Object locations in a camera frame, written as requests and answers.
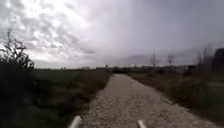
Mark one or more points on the dark tree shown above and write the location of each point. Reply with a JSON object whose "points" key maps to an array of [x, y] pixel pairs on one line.
{"points": [[219, 60]]}

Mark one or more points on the row of bare trees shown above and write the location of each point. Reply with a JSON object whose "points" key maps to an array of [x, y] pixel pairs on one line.
{"points": [[170, 60]]}

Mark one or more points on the dark grass verge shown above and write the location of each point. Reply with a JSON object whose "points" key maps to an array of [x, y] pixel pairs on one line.
{"points": [[186, 90]]}

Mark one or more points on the robot's own part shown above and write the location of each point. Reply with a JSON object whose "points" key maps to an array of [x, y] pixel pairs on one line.
{"points": [[75, 122], [141, 124]]}

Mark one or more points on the dark bush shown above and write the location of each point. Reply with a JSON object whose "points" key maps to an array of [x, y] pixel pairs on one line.
{"points": [[15, 66]]}

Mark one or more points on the dark grass field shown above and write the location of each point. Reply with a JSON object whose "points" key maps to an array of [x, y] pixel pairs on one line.
{"points": [[60, 90]]}

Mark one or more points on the pale gravel path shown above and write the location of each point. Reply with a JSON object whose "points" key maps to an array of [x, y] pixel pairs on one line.
{"points": [[124, 100]]}

